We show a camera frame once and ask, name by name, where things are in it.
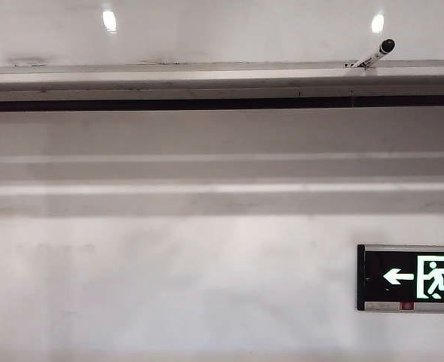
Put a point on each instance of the white marker with black cap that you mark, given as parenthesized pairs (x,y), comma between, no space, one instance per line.
(376,55)

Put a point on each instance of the silver aluminium whiteboard tray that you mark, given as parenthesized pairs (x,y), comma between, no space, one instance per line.
(206,81)

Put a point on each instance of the white glossy whiteboard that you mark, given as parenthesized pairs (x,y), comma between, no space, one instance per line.
(221,32)

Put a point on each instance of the green emergency exit sign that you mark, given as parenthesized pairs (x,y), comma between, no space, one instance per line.
(410,277)

